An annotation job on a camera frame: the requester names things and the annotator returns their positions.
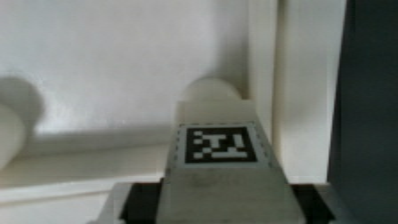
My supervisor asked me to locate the white table leg with tag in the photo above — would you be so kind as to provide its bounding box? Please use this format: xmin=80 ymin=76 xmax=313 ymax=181
xmin=156 ymin=78 xmax=305 ymax=224

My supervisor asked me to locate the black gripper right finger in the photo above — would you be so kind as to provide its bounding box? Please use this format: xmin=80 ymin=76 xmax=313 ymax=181
xmin=291 ymin=184 xmax=350 ymax=224

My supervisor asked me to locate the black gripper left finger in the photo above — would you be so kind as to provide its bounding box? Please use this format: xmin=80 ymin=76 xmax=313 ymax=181
xmin=94 ymin=178 xmax=167 ymax=224

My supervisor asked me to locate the white square tabletop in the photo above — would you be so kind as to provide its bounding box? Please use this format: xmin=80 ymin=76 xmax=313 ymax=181
xmin=0 ymin=0 xmax=346 ymax=224

